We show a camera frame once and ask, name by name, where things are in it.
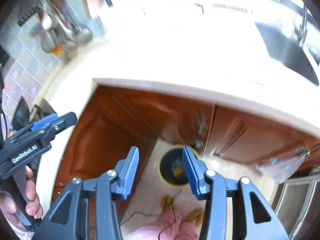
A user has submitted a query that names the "black stove top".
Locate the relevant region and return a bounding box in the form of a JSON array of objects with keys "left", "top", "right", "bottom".
[{"left": 10, "top": 96, "right": 56, "bottom": 132}]

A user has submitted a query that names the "yellow slipper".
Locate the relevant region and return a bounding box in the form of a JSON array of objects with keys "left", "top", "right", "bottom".
[
  {"left": 160, "top": 195, "right": 175, "bottom": 212},
  {"left": 185, "top": 209, "right": 204, "bottom": 227}
]

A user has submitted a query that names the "steel gooseneck faucet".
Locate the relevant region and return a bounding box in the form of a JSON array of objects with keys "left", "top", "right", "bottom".
[{"left": 297, "top": 4, "right": 308, "bottom": 48}]

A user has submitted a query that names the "round black trash bin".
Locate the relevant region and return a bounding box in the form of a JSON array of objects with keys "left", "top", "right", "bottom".
[{"left": 158, "top": 144, "right": 189, "bottom": 187}]

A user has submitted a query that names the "steel ladle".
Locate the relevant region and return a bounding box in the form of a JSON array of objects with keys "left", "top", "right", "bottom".
[{"left": 61, "top": 5, "right": 93, "bottom": 45}]

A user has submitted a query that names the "yellow wrapper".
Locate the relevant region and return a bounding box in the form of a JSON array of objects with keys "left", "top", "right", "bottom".
[{"left": 172, "top": 164, "right": 184, "bottom": 178}]

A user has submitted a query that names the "white rice spoon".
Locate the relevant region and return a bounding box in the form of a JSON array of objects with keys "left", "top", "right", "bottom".
[{"left": 41, "top": 14, "right": 53, "bottom": 30}]

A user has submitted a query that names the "stainless steel sink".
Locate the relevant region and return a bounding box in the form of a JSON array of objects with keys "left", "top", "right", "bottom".
[{"left": 255, "top": 23, "right": 319, "bottom": 86}]

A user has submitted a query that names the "blue cabinet knob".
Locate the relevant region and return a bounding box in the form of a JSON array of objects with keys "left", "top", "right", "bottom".
[{"left": 195, "top": 139, "right": 203, "bottom": 148}]

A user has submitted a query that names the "person's left hand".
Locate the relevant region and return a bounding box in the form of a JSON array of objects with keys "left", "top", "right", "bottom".
[{"left": 1, "top": 166, "right": 43, "bottom": 232}]

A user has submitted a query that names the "mesh strainer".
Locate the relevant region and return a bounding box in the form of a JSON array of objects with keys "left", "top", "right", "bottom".
[{"left": 40, "top": 29, "right": 58, "bottom": 53}]

